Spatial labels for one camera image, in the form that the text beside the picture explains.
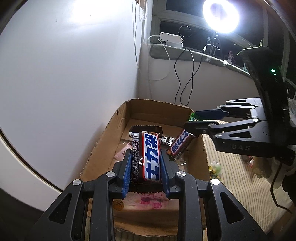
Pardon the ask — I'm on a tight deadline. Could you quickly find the snickers bar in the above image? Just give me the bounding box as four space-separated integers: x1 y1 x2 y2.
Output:
129 125 163 194
166 129 196 158

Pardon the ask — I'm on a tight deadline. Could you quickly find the white power strip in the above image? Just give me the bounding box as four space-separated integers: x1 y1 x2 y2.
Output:
159 32 184 48

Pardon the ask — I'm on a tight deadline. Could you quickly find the white cable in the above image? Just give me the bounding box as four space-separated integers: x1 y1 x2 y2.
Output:
131 0 195 98

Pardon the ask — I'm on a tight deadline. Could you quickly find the grey windowsill mat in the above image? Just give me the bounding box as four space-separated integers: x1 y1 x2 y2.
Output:
149 44 251 78

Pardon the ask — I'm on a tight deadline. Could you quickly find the black cable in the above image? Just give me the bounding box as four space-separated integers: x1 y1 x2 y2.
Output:
173 44 220 106

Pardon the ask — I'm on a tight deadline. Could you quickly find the ring light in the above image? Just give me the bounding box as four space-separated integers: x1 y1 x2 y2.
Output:
203 0 240 34

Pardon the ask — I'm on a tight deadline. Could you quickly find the green candy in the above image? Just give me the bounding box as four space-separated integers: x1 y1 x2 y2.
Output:
188 113 199 121

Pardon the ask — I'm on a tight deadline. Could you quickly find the striped yellow table cloth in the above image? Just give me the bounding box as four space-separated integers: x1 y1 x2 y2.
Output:
202 135 292 236

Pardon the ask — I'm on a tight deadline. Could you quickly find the brown cardboard box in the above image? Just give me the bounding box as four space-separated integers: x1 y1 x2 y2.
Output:
80 99 209 237

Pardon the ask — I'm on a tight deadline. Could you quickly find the white gloved hand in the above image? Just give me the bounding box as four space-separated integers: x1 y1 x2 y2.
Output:
252 98 295 189

